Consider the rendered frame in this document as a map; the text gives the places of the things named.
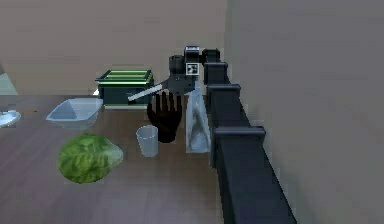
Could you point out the pale blue square bowl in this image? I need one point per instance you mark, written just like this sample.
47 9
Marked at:
75 113

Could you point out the green lettuce head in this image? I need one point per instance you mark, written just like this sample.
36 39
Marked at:
88 158

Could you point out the clear plastic cup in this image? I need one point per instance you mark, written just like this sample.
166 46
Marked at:
147 140

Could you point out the white round dish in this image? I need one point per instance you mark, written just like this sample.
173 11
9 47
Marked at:
7 118

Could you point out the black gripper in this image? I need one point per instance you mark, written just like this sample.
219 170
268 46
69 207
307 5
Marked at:
178 76

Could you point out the black hand-shaped stand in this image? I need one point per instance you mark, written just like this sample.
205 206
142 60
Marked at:
165 116

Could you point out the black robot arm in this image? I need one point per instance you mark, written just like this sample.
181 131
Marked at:
243 160

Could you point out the green and black box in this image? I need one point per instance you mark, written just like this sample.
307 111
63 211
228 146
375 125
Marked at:
123 88

